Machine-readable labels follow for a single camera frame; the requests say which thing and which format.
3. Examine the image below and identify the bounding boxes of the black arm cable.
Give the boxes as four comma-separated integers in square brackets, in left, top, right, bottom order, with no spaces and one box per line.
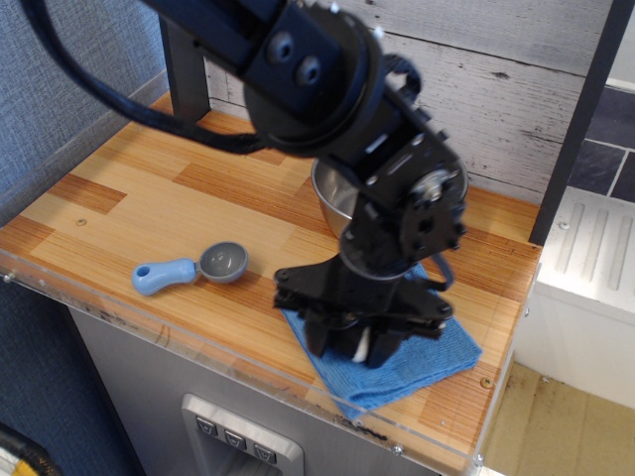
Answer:
[19,0,272,155]

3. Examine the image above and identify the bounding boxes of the dark left shelf post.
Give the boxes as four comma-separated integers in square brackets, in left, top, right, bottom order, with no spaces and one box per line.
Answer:
[159,17,210,122]

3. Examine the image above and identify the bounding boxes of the blue microfiber cloth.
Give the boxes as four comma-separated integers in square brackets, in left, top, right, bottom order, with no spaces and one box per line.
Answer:
[280,262,483,421]

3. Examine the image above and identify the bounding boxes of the silver metal bowl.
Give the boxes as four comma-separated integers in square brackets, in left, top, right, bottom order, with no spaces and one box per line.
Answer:
[311,160,468,238]

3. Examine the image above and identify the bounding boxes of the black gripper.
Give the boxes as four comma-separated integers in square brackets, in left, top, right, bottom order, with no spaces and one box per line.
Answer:
[274,256,452,369]

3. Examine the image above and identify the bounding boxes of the plush sushi roll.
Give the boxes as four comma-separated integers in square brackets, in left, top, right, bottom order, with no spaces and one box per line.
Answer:
[328,326,371,363]

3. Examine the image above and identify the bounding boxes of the blue grey toy scoop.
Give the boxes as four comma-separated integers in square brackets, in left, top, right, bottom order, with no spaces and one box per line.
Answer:
[131,241,249,296]

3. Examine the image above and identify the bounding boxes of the white ribbed side unit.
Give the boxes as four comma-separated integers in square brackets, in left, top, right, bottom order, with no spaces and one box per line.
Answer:
[514,187,634,408]

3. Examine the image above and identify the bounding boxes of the dark right shelf post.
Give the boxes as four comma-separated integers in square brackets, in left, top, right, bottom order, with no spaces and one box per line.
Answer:
[529,0,634,246]

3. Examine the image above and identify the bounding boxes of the silver dispenser button panel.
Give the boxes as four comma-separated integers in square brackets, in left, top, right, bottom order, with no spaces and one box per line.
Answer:
[182,394,305,475]

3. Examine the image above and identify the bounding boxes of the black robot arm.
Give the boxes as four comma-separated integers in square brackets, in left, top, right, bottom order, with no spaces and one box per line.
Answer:
[153,1,466,368]

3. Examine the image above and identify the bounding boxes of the clear acrylic edge guard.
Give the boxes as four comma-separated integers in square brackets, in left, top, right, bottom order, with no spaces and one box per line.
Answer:
[1,252,483,475]

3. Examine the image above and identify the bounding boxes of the dark shelf post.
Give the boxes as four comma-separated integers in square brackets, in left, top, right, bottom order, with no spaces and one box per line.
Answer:
[529,0,634,246]
[159,17,210,122]

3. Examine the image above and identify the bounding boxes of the grey toy kitchen cabinet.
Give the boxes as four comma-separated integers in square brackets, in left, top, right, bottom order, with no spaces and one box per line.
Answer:
[70,310,432,475]

